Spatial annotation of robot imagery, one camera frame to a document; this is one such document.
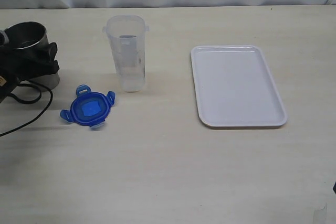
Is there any clear tall plastic container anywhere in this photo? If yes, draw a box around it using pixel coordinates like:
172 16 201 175
103 15 148 92

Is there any stainless steel tumbler cup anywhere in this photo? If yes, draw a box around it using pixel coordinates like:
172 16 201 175
1 22 60 90

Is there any blue plastic lid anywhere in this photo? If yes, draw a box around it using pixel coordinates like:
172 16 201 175
60 84 116 128

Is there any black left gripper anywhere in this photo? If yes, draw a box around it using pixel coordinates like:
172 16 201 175
1 42 59 103

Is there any white rectangular plastic tray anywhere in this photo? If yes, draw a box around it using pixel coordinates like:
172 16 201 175
190 45 288 129

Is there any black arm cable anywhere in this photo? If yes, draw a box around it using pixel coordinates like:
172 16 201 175
0 81 54 137

